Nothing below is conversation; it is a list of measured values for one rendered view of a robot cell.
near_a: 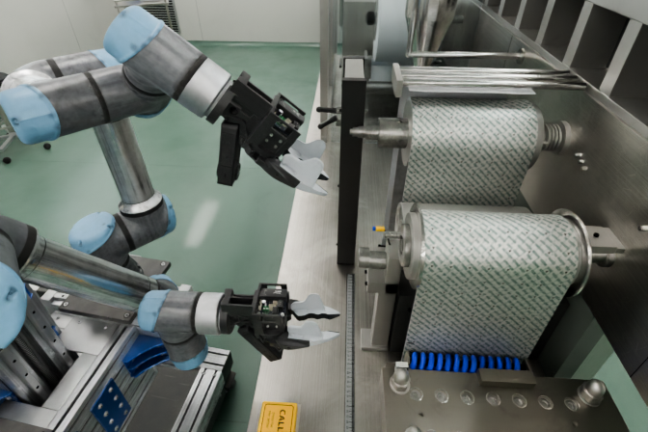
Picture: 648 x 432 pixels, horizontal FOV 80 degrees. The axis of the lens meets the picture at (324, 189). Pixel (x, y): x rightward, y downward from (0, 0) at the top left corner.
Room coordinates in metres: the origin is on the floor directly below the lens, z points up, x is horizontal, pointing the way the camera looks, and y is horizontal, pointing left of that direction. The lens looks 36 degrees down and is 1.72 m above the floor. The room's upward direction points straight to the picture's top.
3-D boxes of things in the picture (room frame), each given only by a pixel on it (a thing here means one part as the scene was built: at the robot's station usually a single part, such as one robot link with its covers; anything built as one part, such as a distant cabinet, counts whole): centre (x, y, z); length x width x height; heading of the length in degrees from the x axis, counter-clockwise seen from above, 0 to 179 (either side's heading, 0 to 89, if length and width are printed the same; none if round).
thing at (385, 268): (0.52, -0.11, 1.05); 0.06 x 0.05 x 0.31; 86
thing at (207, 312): (0.44, 0.20, 1.11); 0.08 x 0.05 x 0.08; 177
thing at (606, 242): (0.46, -0.45, 1.28); 0.06 x 0.05 x 0.02; 86
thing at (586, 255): (0.46, -0.41, 1.25); 0.15 x 0.01 x 0.15; 176
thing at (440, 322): (0.41, -0.27, 1.11); 0.23 x 0.01 x 0.18; 86
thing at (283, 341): (0.41, 0.07, 1.09); 0.09 x 0.05 x 0.02; 78
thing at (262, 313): (0.43, 0.12, 1.12); 0.12 x 0.08 x 0.09; 87
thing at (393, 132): (0.73, -0.15, 1.34); 0.06 x 0.06 x 0.06; 86
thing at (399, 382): (0.35, -0.14, 1.05); 0.04 x 0.04 x 0.04
